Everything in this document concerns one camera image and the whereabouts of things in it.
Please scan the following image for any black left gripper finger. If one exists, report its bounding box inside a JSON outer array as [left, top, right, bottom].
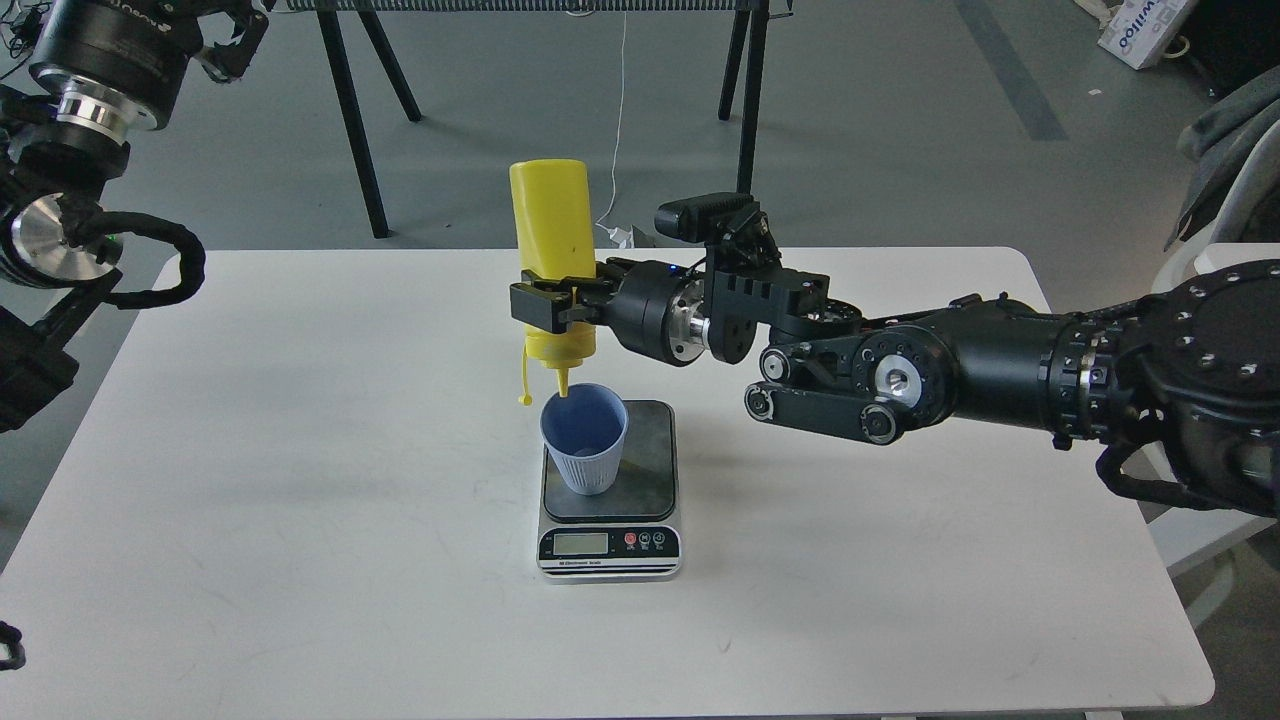
[[189, 1, 269, 85]]

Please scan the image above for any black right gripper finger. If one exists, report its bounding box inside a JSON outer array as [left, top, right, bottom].
[[509, 281, 616, 334]]

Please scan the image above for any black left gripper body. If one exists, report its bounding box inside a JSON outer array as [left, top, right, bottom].
[[29, 1, 204, 129]]

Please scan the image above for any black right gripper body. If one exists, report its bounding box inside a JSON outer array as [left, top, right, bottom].
[[598, 258, 709, 366]]

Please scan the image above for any yellow squeeze bottle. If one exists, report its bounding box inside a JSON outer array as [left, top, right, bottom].
[[509, 159, 596, 406]]

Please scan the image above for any blue plastic cup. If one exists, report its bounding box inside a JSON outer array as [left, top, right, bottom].
[[540, 383, 630, 496]]

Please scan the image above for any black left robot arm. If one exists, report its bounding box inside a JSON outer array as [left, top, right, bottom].
[[1, 1, 269, 432]]

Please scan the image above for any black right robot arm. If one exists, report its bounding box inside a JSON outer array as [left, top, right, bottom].
[[509, 193, 1279, 518]]

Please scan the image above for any digital kitchen scale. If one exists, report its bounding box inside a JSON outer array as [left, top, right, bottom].
[[535, 400, 684, 583]]

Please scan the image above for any white cardboard box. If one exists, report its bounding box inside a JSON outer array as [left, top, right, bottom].
[[1097, 1, 1198, 70]]

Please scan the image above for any white hanging cable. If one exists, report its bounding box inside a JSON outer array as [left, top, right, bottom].
[[596, 10, 635, 249]]

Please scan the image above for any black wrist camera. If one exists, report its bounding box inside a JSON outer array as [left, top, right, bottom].
[[653, 192, 759, 243]]

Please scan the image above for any black trestle table frame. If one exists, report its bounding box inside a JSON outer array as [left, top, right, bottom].
[[260, 0, 794, 241]]

